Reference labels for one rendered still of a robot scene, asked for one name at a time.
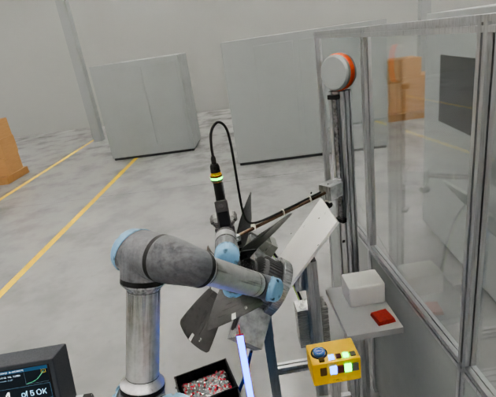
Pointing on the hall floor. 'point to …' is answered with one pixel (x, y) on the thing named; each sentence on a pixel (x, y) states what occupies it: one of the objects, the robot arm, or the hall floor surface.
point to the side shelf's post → (364, 368)
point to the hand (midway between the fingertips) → (223, 209)
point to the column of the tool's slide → (346, 261)
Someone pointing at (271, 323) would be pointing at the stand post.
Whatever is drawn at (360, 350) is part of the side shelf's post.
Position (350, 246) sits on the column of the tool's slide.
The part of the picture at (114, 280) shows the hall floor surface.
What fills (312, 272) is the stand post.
